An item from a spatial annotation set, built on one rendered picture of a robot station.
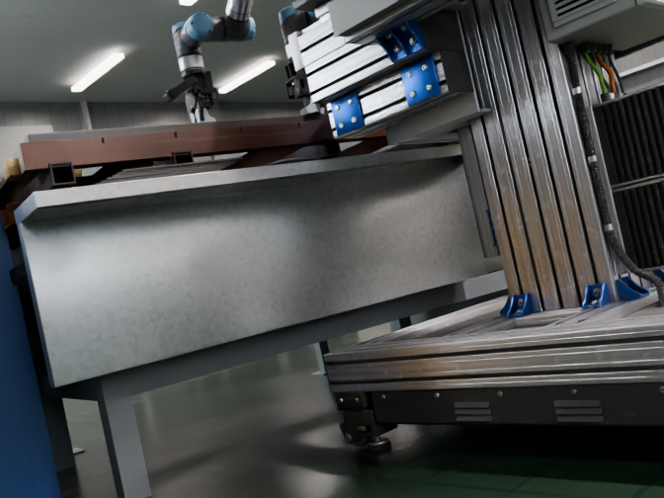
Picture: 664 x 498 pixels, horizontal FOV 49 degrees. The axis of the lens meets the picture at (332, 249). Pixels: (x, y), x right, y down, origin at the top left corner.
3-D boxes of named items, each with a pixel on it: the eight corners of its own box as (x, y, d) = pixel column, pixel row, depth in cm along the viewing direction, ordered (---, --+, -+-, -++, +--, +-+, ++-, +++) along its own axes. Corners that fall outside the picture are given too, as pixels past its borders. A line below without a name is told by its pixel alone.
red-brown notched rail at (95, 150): (21, 174, 160) (16, 147, 160) (513, 125, 252) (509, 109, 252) (25, 170, 157) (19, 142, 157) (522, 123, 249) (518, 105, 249)
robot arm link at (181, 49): (175, 19, 223) (167, 30, 230) (182, 53, 223) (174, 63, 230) (199, 19, 227) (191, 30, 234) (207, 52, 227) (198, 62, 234)
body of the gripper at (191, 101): (220, 105, 228) (212, 67, 228) (195, 107, 223) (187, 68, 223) (210, 112, 234) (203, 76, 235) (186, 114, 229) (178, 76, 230)
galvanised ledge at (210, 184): (16, 225, 154) (13, 211, 154) (454, 165, 228) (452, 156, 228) (37, 207, 138) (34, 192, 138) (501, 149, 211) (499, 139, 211)
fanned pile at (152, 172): (63, 205, 159) (59, 187, 159) (223, 184, 181) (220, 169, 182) (78, 193, 149) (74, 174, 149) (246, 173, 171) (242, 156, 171)
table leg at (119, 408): (118, 500, 168) (58, 215, 170) (142, 491, 172) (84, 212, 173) (125, 504, 163) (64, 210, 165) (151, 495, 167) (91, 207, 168)
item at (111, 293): (49, 387, 153) (16, 225, 154) (478, 275, 227) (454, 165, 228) (54, 387, 150) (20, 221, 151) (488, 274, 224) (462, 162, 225)
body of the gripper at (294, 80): (289, 102, 221) (280, 63, 222) (311, 100, 226) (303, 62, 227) (301, 93, 215) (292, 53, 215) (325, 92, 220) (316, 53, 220)
